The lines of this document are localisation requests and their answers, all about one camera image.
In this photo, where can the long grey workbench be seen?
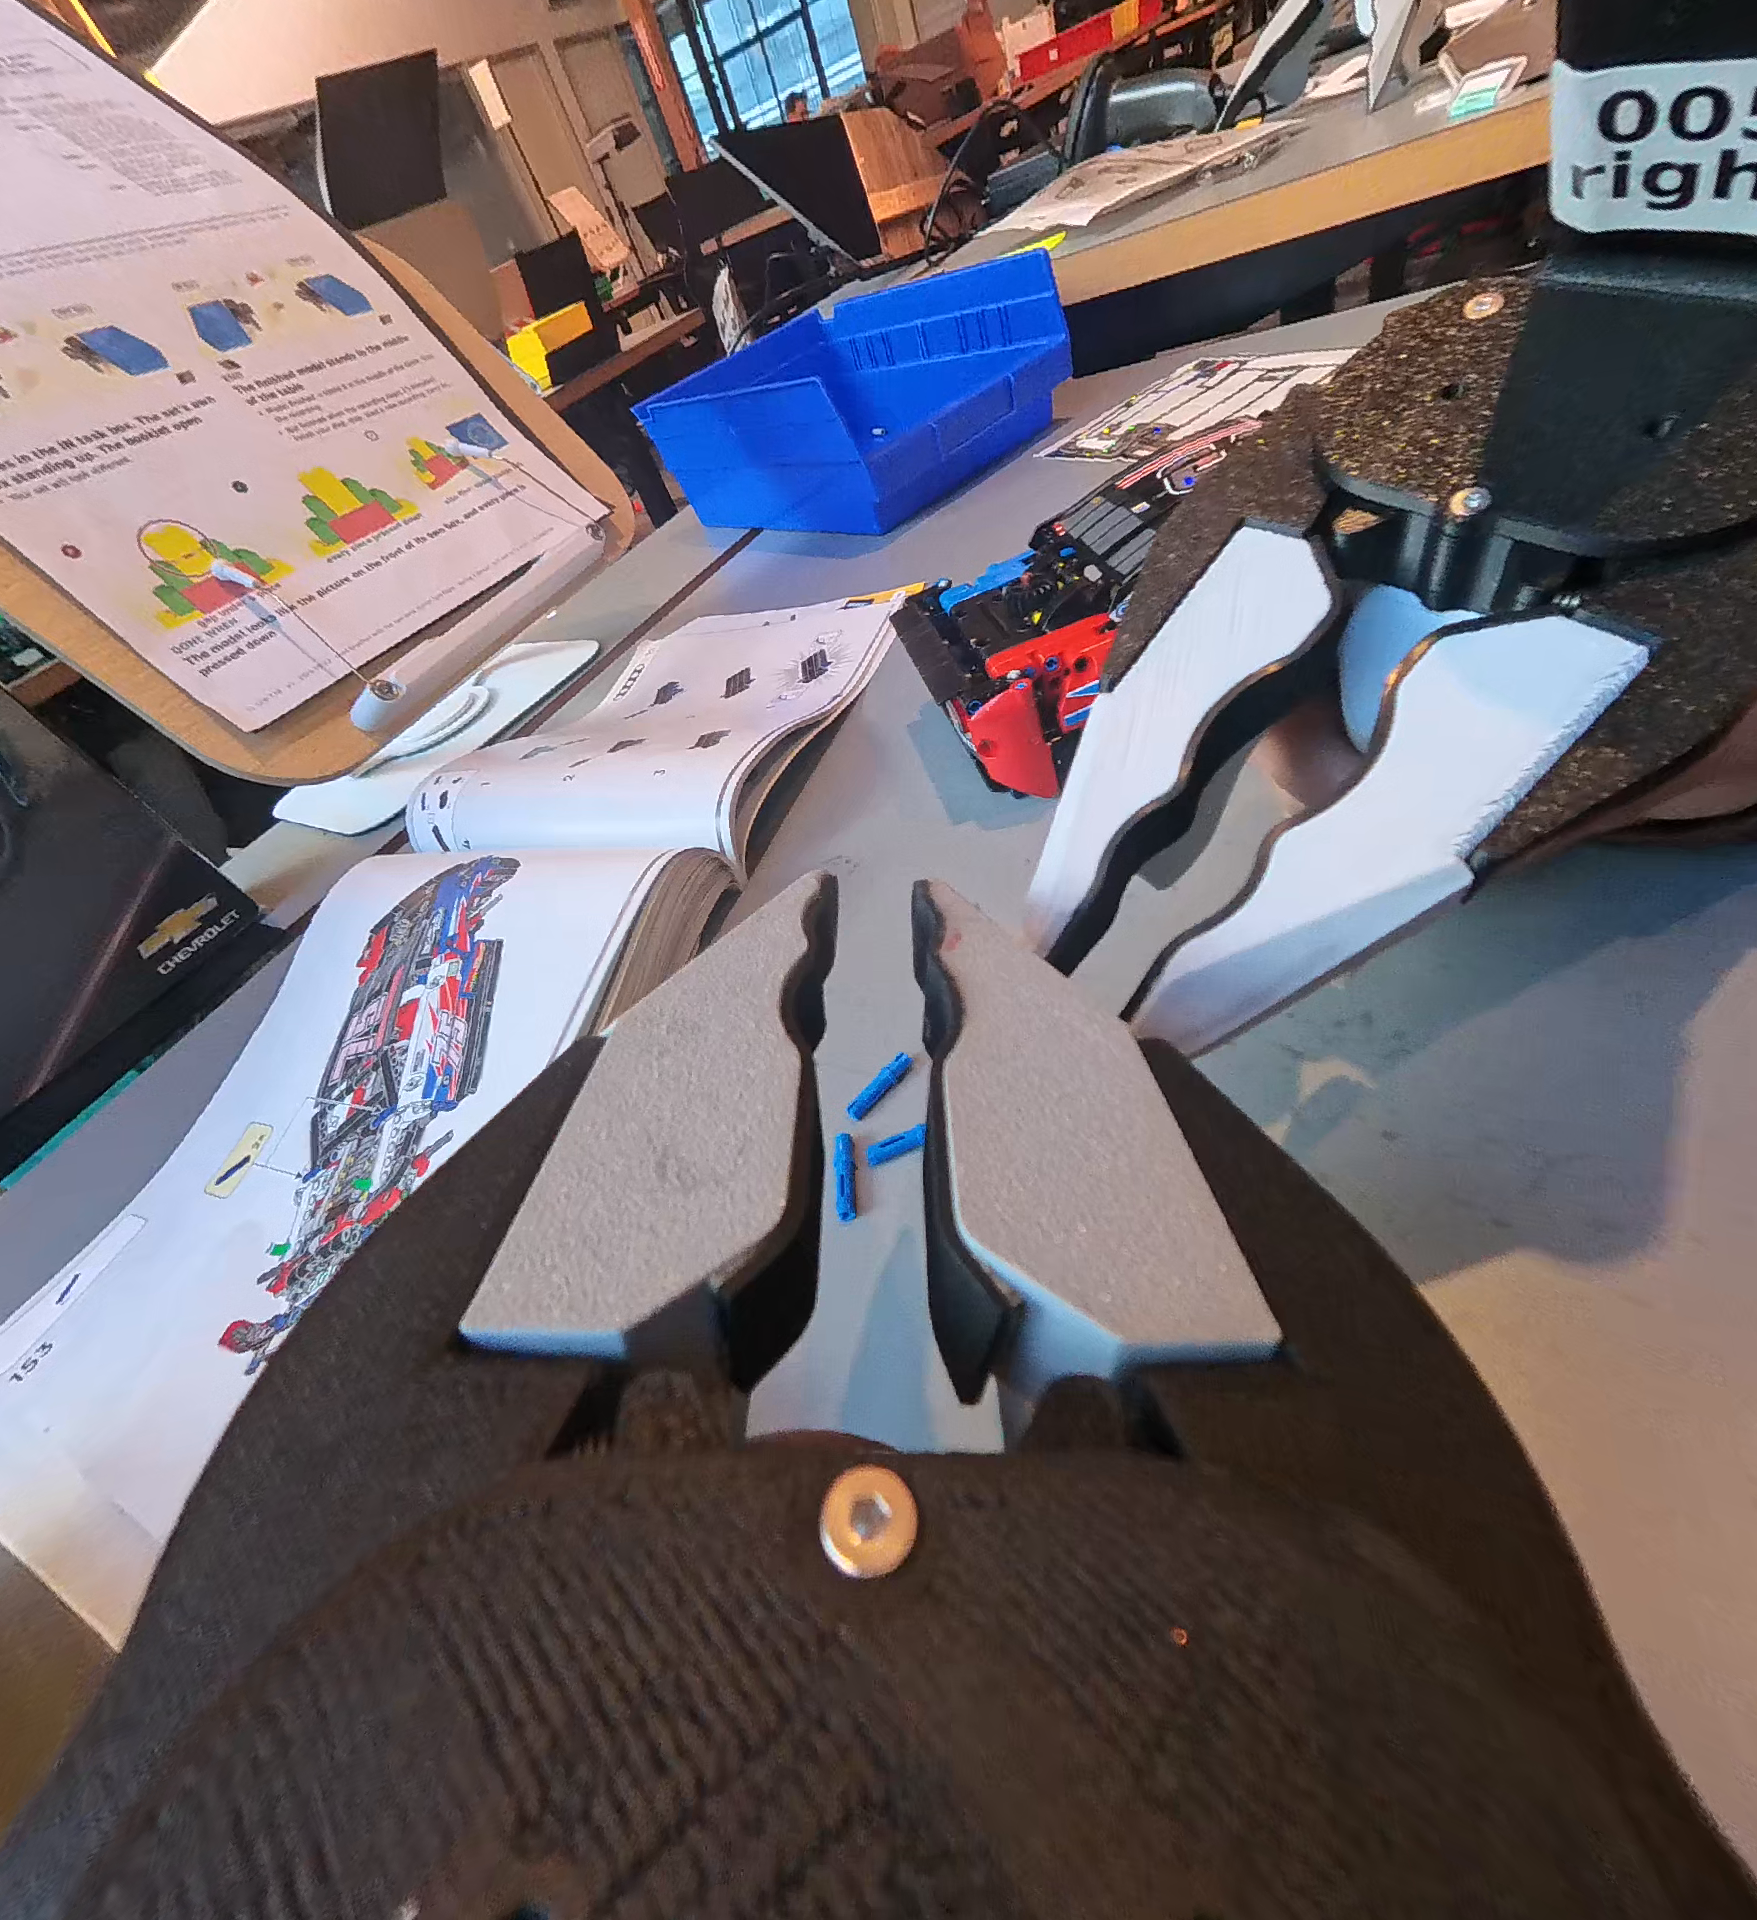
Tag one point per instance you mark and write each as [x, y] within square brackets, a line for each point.
[1343, 195]

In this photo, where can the blue plastic bin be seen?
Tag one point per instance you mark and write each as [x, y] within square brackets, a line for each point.
[849, 405]

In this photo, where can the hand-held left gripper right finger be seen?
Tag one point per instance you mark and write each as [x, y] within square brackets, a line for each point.
[1088, 1186]

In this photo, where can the blue toy connector pin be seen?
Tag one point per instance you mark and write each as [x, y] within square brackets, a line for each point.
[895, 1147]
[845, 1176]
[879, 1086]

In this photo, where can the wooden crate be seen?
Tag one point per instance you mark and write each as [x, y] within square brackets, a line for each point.
[879, 171]

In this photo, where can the open instruction booklet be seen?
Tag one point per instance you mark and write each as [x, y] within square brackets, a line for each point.
[411, 962]

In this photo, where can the loose printed papers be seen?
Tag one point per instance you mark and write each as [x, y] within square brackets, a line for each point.
[1163, 171]

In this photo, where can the sticker sheet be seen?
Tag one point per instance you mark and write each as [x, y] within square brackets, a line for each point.
[1178, 399]

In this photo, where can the toy car set box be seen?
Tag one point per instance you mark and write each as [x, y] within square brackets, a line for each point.
[37, 931]

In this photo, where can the printed instruction sheet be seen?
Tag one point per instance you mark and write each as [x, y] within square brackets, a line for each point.
[144, 376]

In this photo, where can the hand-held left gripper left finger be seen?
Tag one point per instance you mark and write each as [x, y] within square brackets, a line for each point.
[652, 1186]

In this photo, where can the black office chair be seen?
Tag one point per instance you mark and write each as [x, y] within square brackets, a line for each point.
[1139, 114]

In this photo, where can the yellow box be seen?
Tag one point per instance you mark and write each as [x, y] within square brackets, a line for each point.
[555, 343]

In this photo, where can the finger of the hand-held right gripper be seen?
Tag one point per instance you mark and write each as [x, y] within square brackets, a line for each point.
[1419, 809]
[1192, 707]

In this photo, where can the person's right hand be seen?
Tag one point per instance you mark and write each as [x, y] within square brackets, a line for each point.
[1750, 752]

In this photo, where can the white stand base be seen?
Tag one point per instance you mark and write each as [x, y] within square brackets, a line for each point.
[518, 675]

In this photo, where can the grey desk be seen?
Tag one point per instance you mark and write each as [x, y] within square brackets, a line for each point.
[1567, 1127]

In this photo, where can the red black toy car model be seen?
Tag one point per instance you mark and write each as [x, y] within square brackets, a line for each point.
[1013, 661]

